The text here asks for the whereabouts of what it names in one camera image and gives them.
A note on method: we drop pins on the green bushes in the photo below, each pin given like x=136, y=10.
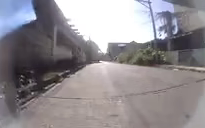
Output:
x=145, y=56

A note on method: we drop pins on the palm tree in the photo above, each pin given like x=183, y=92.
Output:
x=166, y=25

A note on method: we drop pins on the utility pole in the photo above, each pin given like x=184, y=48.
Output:
x=152, y=23

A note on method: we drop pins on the grey concrete building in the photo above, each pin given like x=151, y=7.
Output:
x=46, y=43

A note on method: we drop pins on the pale building with wall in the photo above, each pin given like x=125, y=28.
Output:
x=193, y=40

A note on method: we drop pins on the grey concrete road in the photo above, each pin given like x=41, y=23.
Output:
x=103, y=96

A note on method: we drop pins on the concrete kerb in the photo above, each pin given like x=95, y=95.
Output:
x=190, y=68

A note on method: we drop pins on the distant grey building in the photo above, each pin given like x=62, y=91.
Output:
x=123, y=49

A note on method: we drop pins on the roadside rubble strip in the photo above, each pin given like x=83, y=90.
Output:
x=40, y=83

